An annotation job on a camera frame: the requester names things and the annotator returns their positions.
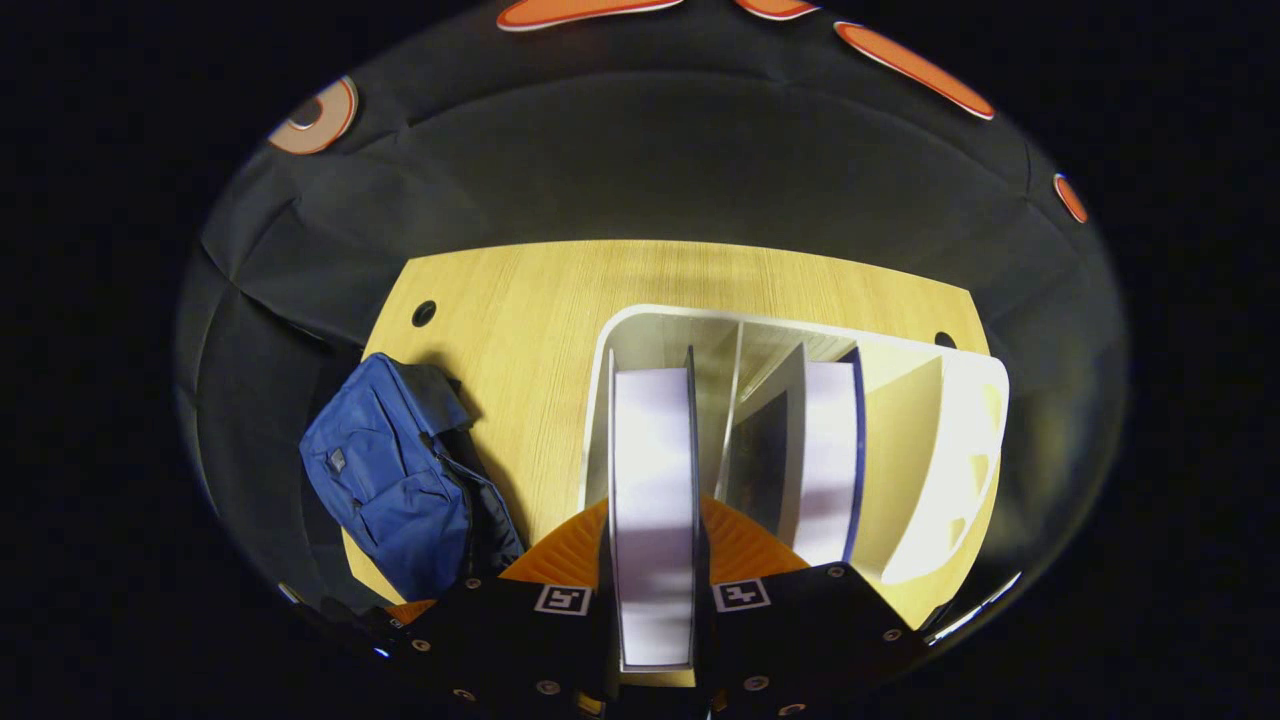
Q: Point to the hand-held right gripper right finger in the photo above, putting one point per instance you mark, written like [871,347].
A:
[800,640]

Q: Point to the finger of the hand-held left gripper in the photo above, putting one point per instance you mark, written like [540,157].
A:
[410,610]

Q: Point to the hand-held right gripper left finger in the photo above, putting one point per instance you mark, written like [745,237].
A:
[500,640]

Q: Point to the blue schoolbag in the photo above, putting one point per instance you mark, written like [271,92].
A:
[390,480]

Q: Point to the blue cover book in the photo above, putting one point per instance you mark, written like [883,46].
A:
[830,450]

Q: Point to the grey cover book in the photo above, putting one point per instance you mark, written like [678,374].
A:
[652,500]

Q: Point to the white bookshelf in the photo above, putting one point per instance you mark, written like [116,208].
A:
[930,470]

